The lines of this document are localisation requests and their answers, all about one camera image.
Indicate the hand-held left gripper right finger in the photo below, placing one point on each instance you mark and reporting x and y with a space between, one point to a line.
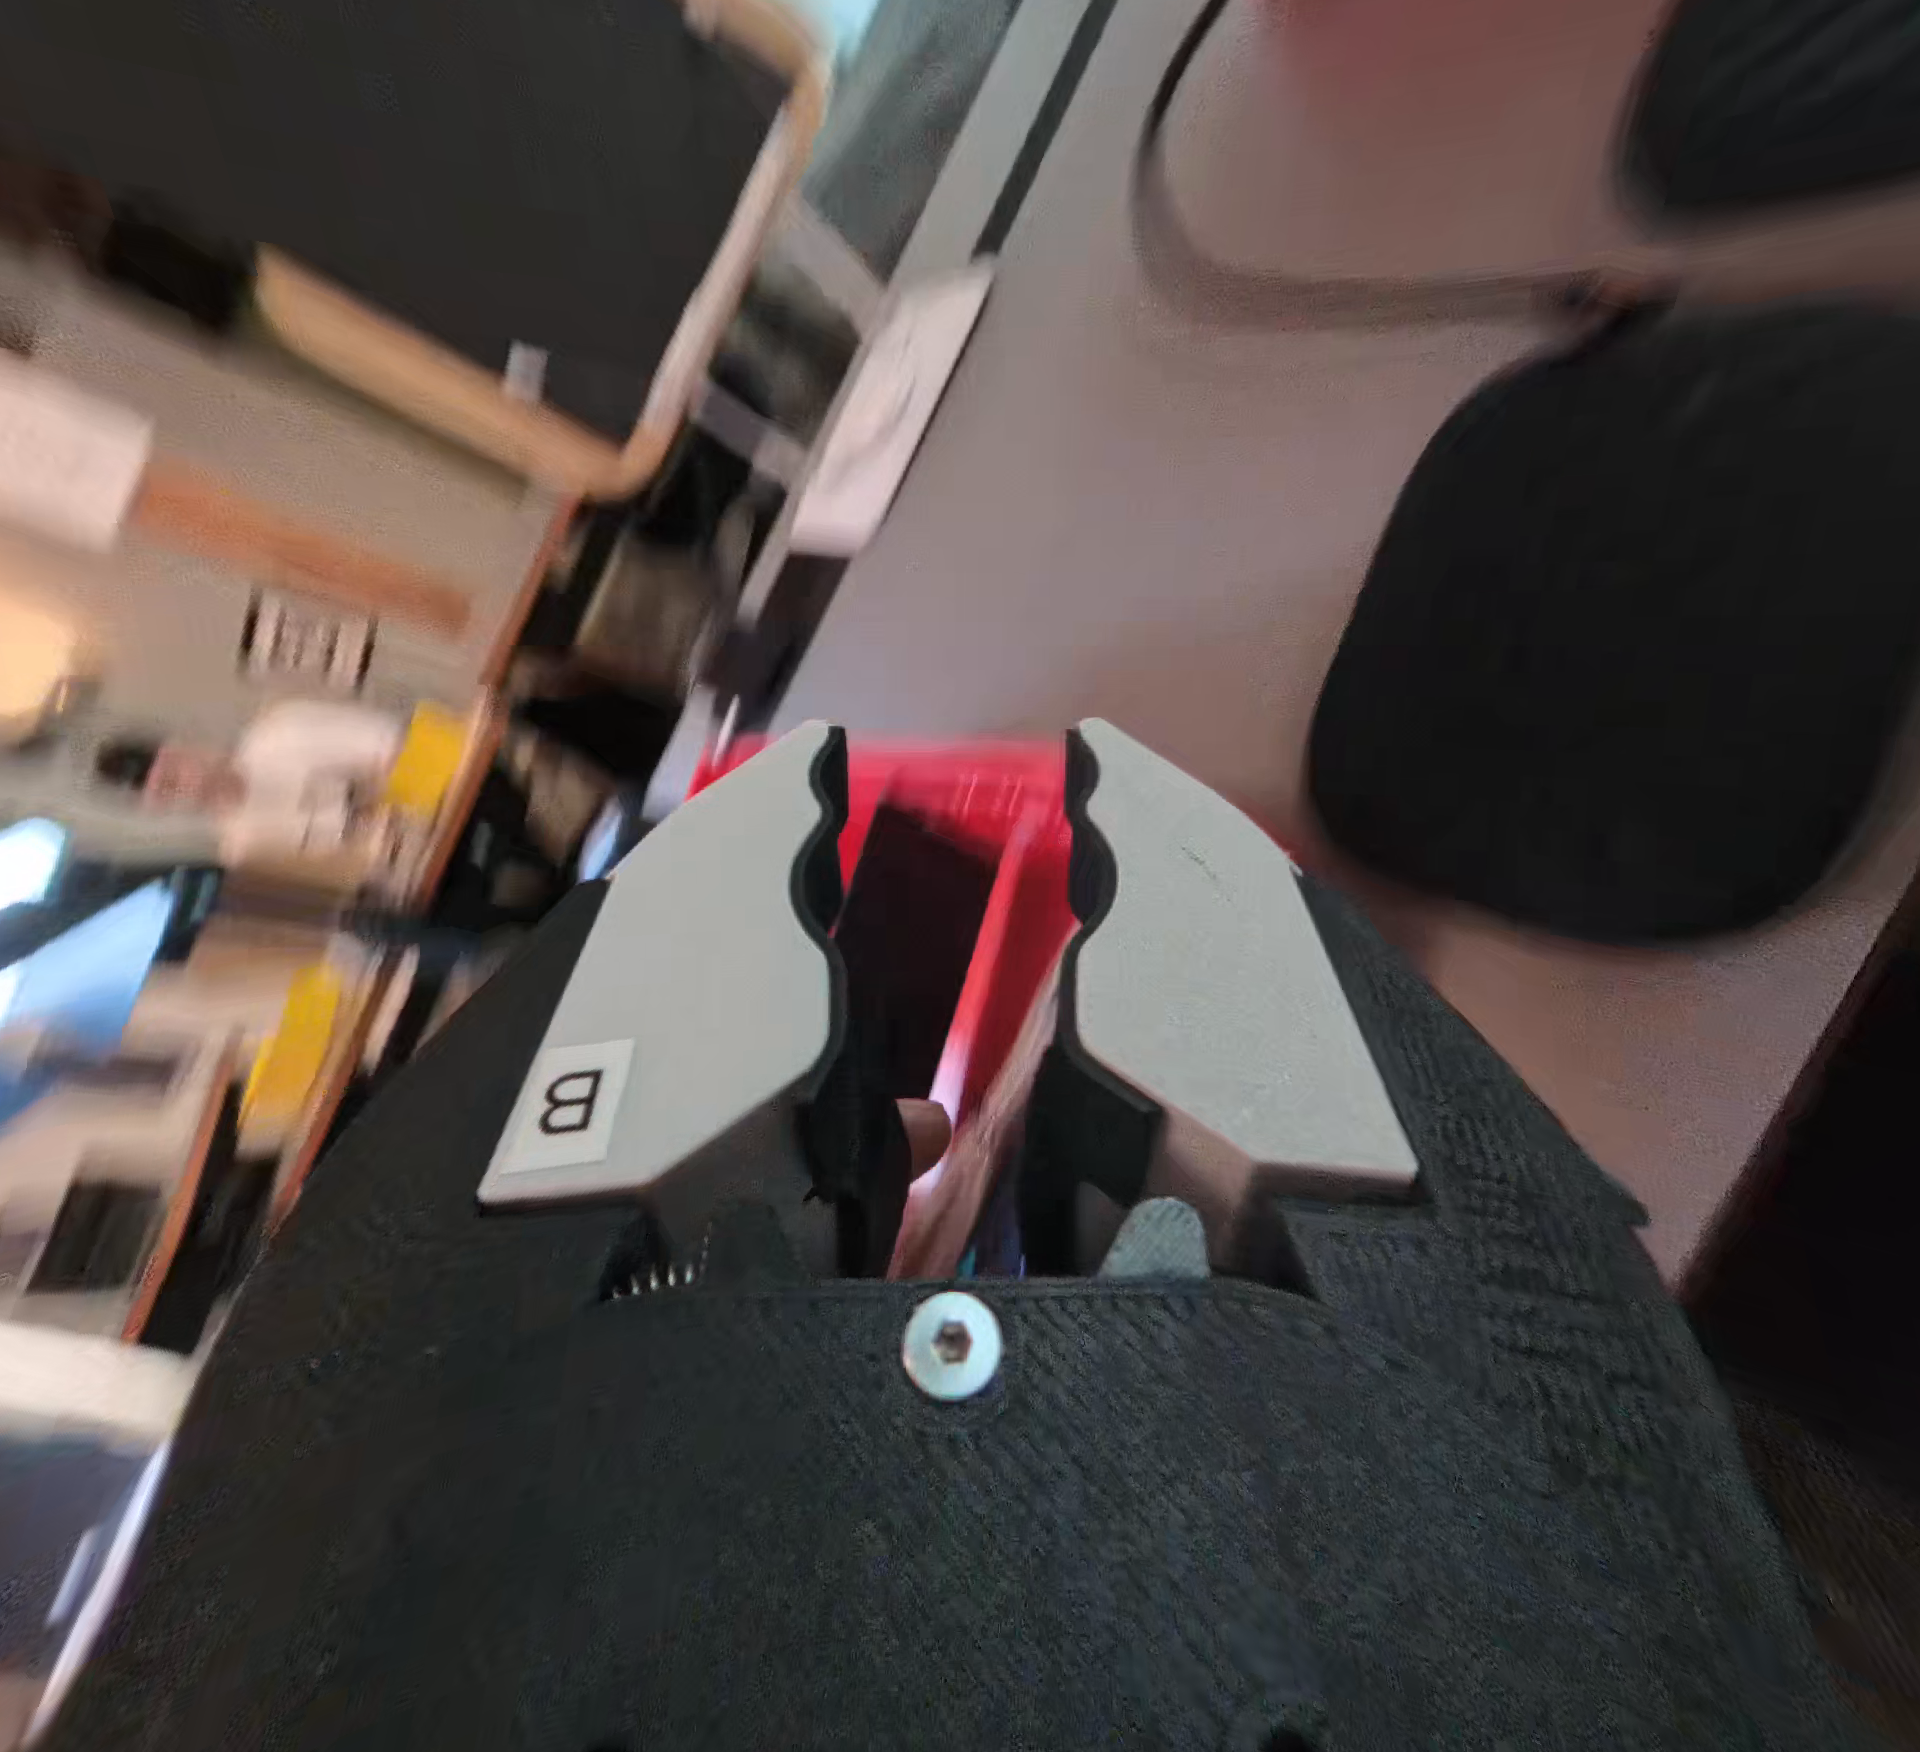
1229 1000

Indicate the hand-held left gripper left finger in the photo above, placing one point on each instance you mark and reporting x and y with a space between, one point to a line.
688 970

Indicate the red open-front bin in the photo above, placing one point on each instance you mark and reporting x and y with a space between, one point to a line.
962 793

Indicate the yellow box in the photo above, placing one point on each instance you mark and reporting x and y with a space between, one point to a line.
425 756
296 1049

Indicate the white paper sheet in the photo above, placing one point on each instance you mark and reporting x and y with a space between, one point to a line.
901 403

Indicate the black board wooden frame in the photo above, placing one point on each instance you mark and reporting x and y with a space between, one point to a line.
375 99

